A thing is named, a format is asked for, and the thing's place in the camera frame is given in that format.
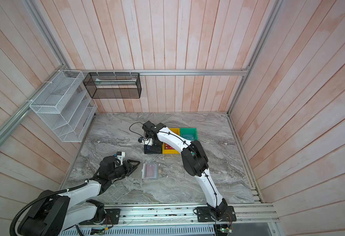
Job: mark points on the white wire mesh rack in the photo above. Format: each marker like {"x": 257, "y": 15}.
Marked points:
{"x": 64, "y": 107}

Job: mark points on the aluminium corner post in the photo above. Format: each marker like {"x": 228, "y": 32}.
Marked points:
{"x": 38, "y": 19}
{"x": 267, "y": 29}

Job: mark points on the black mesh basket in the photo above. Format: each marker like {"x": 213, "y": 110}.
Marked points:
{"x": 113, "y": 85}

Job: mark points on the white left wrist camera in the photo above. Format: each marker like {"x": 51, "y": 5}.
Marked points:
{"x": 119, "y": 156}

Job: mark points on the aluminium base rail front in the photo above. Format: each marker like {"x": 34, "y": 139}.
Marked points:
{"x": 124, "y": 215}

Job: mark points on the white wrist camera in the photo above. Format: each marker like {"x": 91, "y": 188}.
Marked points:
{"x": 148, "y": 141}
{"x": 119, "y": 156}

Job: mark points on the aluminium corner post right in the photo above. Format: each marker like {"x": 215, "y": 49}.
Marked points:
{"x": 267, "y": 29}

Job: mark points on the horizontal aluminium rail back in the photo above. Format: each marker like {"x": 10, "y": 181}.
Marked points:
{"x": 175, "y": 72}

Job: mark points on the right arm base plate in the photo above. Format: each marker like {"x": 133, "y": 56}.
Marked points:
{"x": 208, "y": 214}

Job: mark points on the green plastic bin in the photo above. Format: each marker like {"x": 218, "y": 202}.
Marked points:
{"x": 189, "y": 133}

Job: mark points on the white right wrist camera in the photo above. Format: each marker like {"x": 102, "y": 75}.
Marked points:
{"x": 148, "y": 141}

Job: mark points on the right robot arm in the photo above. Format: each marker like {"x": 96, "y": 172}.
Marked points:
{"x": 195, "y": 162}

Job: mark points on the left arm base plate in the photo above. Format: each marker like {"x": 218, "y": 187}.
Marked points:
{"x": 108, "y": 216}

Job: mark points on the aluminium rail left wall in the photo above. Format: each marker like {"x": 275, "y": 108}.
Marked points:
{"x": 13, "y": 122}

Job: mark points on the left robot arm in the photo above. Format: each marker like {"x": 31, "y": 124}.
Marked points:
{"x": 54, "y": 211}

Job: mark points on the grey card holder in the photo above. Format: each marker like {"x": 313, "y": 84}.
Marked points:
{"x": 146, "y": 171}

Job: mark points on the aluminium corner post left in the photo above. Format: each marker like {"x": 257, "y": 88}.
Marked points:
{"x": 38, "y": 19}

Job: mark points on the black plastic bin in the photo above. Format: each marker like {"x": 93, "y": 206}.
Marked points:
{"x": 156, "y": 148}

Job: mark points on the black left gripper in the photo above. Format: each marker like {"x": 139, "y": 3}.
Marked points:
{"x": 130, "y": 168}

